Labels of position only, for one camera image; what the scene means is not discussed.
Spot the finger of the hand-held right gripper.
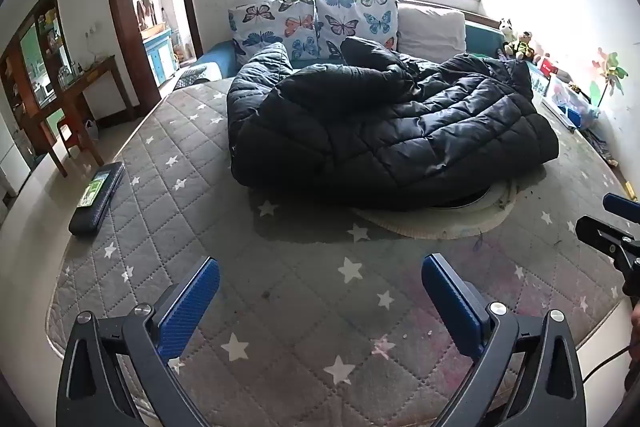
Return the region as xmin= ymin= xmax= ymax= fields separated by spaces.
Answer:
xmin=575 ymin=216 xmax=640 ymax=297
xmin=602 ymin=193 xmax=640 ymax=216

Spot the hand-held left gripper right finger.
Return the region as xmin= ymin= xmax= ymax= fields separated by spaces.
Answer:
xmin=421 ymin=253 xmax=587 ymax=427

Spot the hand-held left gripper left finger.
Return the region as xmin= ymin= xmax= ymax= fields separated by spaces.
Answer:
xmin=56 ymin=255 xmax=221 ymax=427

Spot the black puffer jacket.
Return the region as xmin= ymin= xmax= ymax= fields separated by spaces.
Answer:
xmin=226 ymin=36 xmax=560 ymax=212

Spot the round white mat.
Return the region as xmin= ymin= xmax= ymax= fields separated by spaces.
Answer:
xmin=350 ymin=177 xmax=517 ymax=240

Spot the grey star quilted mattress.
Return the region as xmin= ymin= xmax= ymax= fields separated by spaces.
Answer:
xmin=46 ymin=77 xmax=640 ymax=427

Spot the clear plastic storage box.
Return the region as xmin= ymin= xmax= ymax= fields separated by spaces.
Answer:
xmin=542 ymin=74 xmax=601 ymax=130

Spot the colourful pinwheel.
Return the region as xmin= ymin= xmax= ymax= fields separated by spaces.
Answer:
xmin=590 ymin=49 xmax=628 ymax=108

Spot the black case with green label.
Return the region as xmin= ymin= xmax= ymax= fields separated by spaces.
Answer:
xmin=69 ymin=162 xmax=126 ymax=237

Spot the yellow plush doll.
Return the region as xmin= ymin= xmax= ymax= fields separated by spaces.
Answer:
xmin=510 ymin=31 xmax=538 ymax=62

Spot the red stool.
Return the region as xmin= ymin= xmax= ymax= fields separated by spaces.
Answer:
xmin=56 ymin=119 xmax=91 ymax=158

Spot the blue patterned throw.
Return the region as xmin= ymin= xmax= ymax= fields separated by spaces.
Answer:
xmin=175 ymin=63 xmax=221 ymax=90

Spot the white cabinet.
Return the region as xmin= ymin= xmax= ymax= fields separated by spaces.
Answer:
xmin=0 ymin=112 xmax=31 ymax=208

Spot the blue cabinet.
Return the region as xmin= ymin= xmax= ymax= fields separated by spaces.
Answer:
xmin=141 ymin=24 xmax=180 ymax=86

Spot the wooden desk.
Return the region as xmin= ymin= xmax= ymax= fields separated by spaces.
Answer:
xmin=20 ymin=56 xmax=137 ymax=178

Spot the blue sofa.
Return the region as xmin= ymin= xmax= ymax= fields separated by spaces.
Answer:
xmin=175 ymin=19 xmax=506 ymax=90

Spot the plain white pillow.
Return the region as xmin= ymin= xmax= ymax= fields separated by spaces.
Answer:
xmin=397 ymin=3 xmax=467 ymax=58

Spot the wooden display cabinet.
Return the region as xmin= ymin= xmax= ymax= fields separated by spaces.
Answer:
xmin=0 ymin=0 xmax=68 ymax=168

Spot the butterfly print pillow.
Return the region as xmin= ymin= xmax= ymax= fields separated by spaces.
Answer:
xmin=228 ymin=0 xmax=321 ymax=62
xmin=314 ymin=0 xmax=400 ymax=58

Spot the hanging garment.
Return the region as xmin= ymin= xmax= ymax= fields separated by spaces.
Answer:
xmin=136 ymin=0 xmax=155 ymax=30

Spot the black cable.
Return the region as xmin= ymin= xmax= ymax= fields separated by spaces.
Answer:
xmin=582 ymin=347 xmax=636 ymax=388

